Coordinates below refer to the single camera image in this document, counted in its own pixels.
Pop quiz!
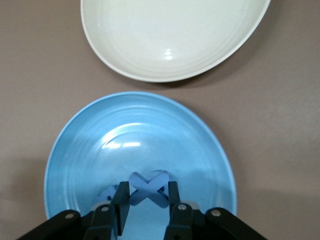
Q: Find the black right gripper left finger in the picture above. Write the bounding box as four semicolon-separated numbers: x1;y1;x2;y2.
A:
14;181;132;240

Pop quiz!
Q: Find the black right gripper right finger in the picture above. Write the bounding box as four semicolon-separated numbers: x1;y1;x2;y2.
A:
163;181;266;240

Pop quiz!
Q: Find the blue foam letter E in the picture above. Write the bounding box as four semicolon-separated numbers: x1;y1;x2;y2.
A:
92;184;120;205

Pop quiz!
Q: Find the blue foam letter X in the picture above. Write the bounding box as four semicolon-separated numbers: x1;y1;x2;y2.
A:
128;169;170;209

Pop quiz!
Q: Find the blue plate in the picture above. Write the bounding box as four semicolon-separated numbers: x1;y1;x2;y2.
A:
43;91;237;240

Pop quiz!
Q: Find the brown table cover sheet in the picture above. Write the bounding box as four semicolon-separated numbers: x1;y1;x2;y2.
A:
0;0;320;240

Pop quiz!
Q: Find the beige plate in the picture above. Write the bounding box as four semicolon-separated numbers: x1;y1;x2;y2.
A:
79;0;272;84

